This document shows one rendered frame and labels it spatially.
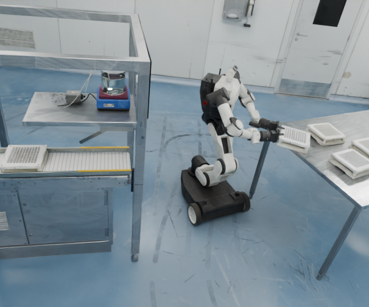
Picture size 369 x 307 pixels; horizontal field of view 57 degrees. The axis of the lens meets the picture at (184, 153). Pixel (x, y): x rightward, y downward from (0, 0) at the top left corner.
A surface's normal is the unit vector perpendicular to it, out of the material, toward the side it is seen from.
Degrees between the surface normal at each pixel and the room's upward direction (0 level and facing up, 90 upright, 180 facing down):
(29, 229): 90
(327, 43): 90
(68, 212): 90
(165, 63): 90
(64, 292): 0
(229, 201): 0
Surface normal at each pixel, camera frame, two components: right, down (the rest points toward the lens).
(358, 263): 0.11, -0.82
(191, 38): 0.00, 0.57
